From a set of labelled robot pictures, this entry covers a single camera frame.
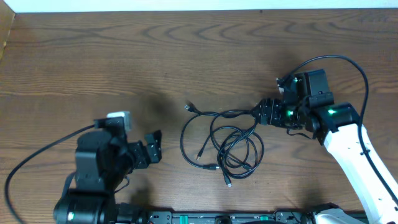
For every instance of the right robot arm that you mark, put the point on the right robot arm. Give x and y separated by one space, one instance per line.
308 104

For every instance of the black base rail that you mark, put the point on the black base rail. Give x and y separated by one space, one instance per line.
327 213

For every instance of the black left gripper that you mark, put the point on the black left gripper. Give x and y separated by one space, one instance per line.
137 154

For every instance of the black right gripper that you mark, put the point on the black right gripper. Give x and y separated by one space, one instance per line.
277 112

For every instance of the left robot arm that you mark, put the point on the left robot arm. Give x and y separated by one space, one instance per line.
103 160

